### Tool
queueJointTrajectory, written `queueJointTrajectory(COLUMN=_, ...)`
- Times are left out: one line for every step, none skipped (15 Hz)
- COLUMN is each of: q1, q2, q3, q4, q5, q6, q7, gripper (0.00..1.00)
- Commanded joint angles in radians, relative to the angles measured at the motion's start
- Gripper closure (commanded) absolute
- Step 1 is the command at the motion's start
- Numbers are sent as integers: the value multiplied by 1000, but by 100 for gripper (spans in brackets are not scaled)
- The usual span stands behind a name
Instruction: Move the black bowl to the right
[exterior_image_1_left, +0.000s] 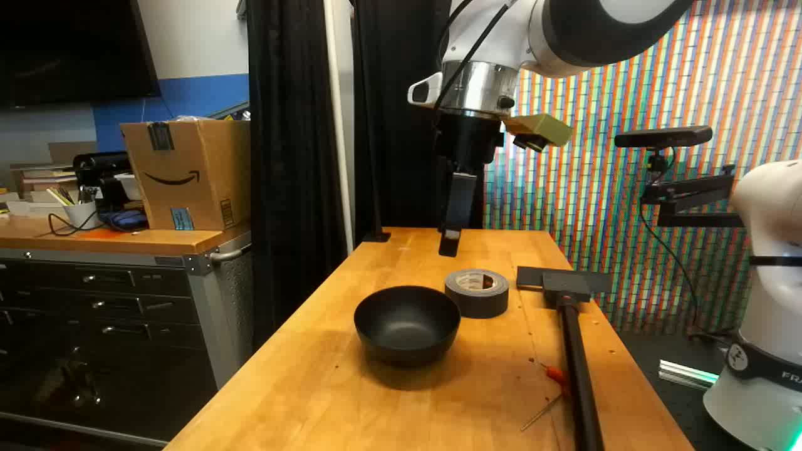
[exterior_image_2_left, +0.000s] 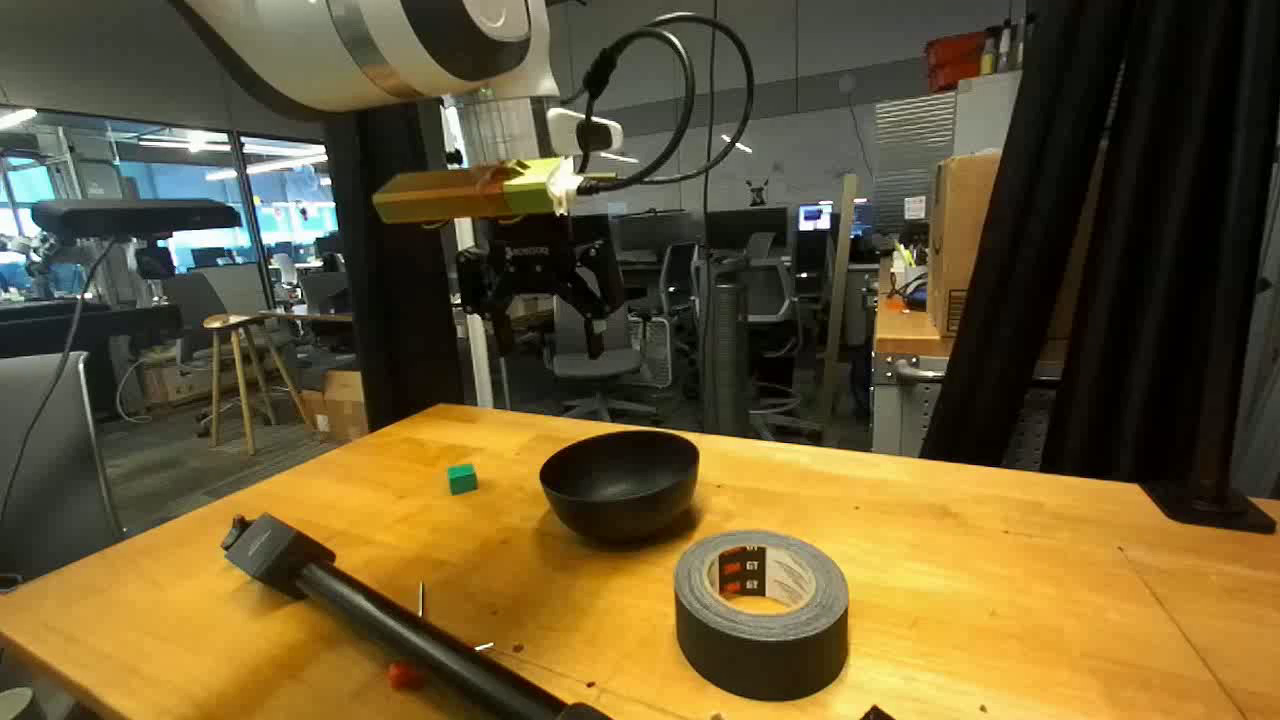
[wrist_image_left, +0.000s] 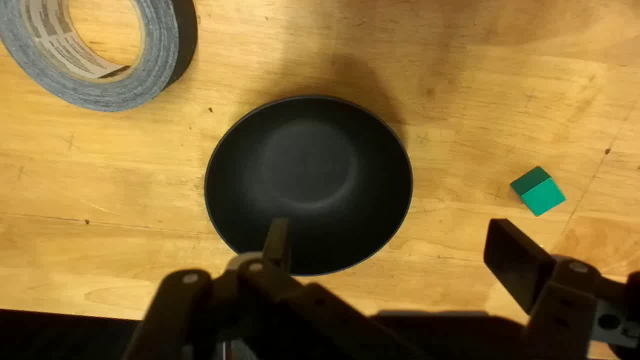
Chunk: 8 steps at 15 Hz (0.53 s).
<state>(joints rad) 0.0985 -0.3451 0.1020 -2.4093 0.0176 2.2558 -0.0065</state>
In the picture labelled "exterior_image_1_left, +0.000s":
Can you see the wood-topped drawer workbench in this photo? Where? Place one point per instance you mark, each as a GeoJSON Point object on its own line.
{"type": "Point", "coordinates": [108, 283]}

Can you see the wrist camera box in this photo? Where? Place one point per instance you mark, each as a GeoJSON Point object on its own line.
{"type": "Point", "coordinates": [543, 129]}

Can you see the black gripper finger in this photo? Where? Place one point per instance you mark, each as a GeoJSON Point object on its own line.
{"type": "Point", "coordinates": [471, 190]}
{"type": "Point", "coordinates": [451, 238]}

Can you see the black desktop machine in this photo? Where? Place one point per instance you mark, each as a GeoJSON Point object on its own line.
{"type": "Point", "coordinates": [102, 179]}

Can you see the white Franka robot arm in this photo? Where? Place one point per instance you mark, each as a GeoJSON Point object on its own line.
{"type": "Point", "coordinates": [501, 34]}

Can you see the black bar camera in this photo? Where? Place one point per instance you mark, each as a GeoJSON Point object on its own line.
{"type": "Point", "coordinates": [664, 136]}

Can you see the black curtain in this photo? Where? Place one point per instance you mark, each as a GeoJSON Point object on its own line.
{"type": "Point", "coordinates": [401, 150]}
{"type": "Point", "coordinates": [291, 150]}

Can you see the white cup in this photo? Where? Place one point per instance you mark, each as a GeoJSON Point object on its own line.
{"type": "Point", "coordinates": [80, 213]}

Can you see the black table clamp block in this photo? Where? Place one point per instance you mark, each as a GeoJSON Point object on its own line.
{"type": "Point", "coordinates": [377, 235]}

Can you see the Amazon cardboard box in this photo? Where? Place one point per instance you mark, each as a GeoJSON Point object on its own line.
{"type": "Point", "coordinates": [189, 170]}

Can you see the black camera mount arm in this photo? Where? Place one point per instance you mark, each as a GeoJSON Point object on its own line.
{"type": "Point", "coordinates": [691, 197]}

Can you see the black wall monitor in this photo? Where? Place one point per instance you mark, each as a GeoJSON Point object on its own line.
{"type": "Point", "coordinates": [67, 46]}

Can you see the stack of books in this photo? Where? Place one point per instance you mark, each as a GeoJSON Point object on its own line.
{"type": "Point", "coordinates": [39, 179]}

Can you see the black gaffer tape roll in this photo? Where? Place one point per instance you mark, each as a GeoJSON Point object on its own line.
{"type": "Point", "coordinates": [476, 293]}

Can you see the black bowl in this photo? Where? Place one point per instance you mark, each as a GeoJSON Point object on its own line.
{"type": "Point", "coordinates": [407, 322]}

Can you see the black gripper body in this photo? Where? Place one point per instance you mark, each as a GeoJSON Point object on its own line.
{"type": "Point", "coordinates": [468, 138]}

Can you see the blue flat item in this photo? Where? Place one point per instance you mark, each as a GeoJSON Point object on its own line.
{"type": "Point", "coordinates": [125, 219]}

